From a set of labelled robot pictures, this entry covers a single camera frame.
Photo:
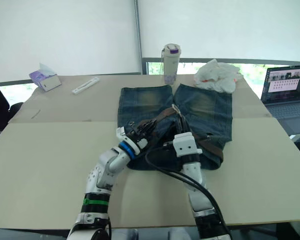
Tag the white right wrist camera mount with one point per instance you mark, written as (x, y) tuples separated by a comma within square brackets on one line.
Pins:
[(186, 145)]

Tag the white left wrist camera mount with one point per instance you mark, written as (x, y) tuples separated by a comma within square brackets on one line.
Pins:
[(141, 143)]

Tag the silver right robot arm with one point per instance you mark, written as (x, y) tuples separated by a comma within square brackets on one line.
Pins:
[(197, 180)]

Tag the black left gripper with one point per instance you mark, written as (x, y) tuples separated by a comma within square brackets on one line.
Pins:
[(139, 134)]

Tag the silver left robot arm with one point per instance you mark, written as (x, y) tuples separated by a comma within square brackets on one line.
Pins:
[(103, 170)]

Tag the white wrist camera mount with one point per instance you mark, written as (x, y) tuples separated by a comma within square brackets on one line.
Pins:
[(141, 143), (186, 145)]

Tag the grey open laptop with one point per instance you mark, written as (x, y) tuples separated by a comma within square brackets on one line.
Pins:
[(285, 100)]

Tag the brown braided belt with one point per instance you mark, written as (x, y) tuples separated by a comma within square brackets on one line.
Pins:
[(212, 149)]

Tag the metal conduit pole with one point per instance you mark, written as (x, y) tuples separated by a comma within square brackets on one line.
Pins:
[(138, 37)]

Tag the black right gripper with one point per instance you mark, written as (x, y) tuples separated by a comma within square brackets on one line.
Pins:
[(183, 131)]

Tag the blue denim shorts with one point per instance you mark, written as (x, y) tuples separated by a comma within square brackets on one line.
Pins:
[(207, 110)]

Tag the purple white tissue box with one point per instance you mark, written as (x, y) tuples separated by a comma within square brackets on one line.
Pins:
[(45, 80)]

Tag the white roller blind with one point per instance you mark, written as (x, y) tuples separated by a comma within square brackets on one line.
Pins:
[(60, 35), (227, 27)]

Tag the crumpled white plastic bag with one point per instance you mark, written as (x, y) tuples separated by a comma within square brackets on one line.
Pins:
[(216, 75)]

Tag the white plastic strip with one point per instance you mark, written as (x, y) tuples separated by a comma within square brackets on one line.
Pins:
[(85, 85)]

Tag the cream tumbler with purple lid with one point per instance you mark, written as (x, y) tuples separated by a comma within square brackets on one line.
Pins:
[(170, 65)]

